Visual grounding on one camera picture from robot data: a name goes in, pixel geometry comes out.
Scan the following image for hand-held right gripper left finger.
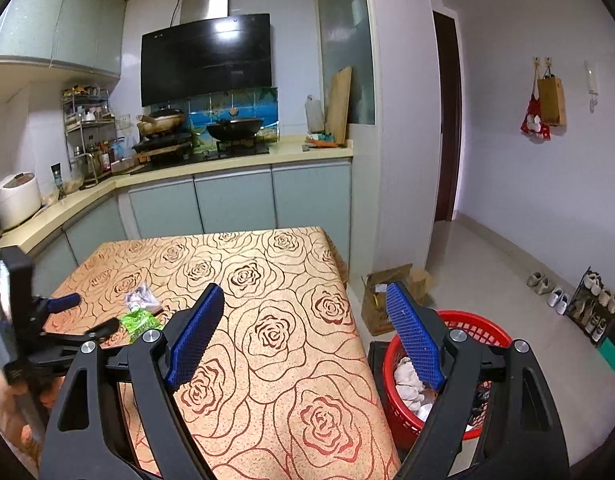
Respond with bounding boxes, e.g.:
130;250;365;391
40;281;226;480

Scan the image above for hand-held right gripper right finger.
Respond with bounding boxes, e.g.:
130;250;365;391
385;280;571;480

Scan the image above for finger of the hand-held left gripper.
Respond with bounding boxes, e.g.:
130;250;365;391
34;292;82;321
37;319;121;361

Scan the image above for green snack wrapper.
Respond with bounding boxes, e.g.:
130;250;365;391
118;310;164;343

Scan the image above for white foam net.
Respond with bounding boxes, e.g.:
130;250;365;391
393;354;441;423

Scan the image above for clear wrapper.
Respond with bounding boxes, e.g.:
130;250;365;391
124;284;160;313

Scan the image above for red plastic mesh basket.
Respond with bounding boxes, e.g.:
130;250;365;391
382;310;513;443

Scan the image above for person's left hand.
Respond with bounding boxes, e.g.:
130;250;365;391
0;374;55;461

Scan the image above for open cardboard box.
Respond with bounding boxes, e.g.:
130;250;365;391
361;262;413;336

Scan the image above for black stool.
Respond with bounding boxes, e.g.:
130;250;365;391
367;341;488;480

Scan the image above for small cardboard box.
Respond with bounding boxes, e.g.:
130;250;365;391
407;266;435;306

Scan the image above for white rice cooker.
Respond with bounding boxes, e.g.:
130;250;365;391
0;172;42;231

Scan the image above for rose-patterned golden tablecloth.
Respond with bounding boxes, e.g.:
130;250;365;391
37;226;403;480

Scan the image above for grey kitchen base cabinets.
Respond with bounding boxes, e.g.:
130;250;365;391
0;142;355;311

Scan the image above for metal spice rack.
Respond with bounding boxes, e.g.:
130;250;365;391
62;85;119;181

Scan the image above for black shoe rack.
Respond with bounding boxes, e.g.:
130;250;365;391
566;266;615;346

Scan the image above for black portable cooker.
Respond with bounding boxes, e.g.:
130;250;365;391
132;132;194;161

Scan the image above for row of assorted shoes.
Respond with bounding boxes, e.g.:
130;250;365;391
570;272;615;341

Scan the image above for black gas stove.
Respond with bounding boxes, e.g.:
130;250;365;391
187;140;270;162

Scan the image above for stack of shoe boxes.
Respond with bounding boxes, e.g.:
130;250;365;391
598;305;615;378

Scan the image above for dark wooden door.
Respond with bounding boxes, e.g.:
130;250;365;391
432;10;463;223

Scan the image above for black wok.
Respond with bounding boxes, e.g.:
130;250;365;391
206;117;265;142

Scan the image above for orange dish cloth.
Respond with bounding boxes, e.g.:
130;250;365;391
307;132;341;150

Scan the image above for blue scenic tile backsplash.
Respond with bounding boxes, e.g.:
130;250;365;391
187;87;279;141

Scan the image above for translucent plastic bottle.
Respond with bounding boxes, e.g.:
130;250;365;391
305;94;327;133

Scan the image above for wooden cutting board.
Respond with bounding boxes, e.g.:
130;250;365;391
326;66;353;147

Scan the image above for red hanging ornament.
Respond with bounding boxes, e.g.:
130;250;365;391
521;95;551;140

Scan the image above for brown paper bag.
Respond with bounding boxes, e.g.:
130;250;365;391
537;76;567;127

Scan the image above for black range hood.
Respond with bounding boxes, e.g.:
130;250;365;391
140;0;273;107

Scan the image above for frosted glass partition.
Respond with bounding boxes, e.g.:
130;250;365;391
316;0;377;126

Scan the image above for white intercom phone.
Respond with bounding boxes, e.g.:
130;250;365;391
584;61;601;111

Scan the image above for grey wall cabinets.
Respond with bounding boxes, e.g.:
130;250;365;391
0;0;126;79

